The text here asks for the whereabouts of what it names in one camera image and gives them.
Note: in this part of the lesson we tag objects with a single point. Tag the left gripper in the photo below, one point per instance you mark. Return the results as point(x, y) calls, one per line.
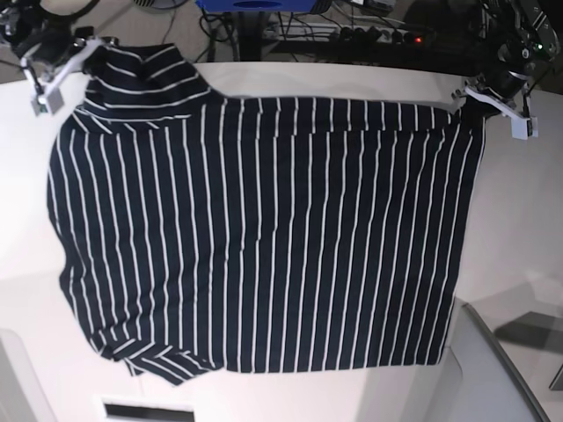
point(502, 92)

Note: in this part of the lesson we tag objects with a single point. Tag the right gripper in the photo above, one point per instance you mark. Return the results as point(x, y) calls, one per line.
point(48, 57)

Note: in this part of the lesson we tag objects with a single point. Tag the navy white striped t-shirt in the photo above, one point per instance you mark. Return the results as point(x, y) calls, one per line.
point(257, 235)

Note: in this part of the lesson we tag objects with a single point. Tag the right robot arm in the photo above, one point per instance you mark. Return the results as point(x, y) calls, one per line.
point(20, 18)

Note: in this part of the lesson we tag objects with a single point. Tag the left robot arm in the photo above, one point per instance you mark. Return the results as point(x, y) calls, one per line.
point(513, 37)

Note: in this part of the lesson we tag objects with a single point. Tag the red lit power strip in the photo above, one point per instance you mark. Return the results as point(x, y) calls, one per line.
point(296, 31)

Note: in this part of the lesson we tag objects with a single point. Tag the grey partition panel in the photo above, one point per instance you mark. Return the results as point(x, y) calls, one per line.
point(475, 381)

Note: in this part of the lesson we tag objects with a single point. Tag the white slotted box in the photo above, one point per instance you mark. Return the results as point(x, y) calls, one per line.
point(145, 413)

